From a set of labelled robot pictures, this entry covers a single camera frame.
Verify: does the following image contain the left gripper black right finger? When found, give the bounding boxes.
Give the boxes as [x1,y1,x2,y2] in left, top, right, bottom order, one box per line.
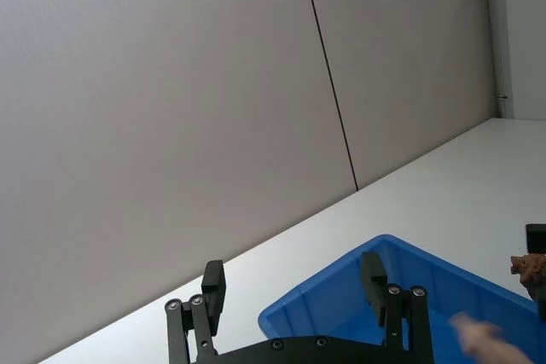
[361,251,434,364]

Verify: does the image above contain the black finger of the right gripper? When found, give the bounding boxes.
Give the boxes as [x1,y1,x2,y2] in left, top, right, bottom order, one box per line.
[526,222,546,254]

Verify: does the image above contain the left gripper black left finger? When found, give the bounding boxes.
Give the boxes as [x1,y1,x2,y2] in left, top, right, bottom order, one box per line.
[165,259,227,364]

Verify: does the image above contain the brown lumpy toy piece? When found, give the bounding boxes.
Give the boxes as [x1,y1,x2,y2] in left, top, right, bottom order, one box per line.
[510,252,546,322]

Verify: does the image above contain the person's hand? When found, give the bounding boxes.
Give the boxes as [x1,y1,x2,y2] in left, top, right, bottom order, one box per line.
[450,312,546,364]

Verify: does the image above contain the blue plastic bin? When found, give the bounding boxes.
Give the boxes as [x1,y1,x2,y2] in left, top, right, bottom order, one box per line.
[258,234,543,364]

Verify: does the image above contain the pale door frame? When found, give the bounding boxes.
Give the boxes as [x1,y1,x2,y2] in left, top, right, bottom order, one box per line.
[484,0,515,120]

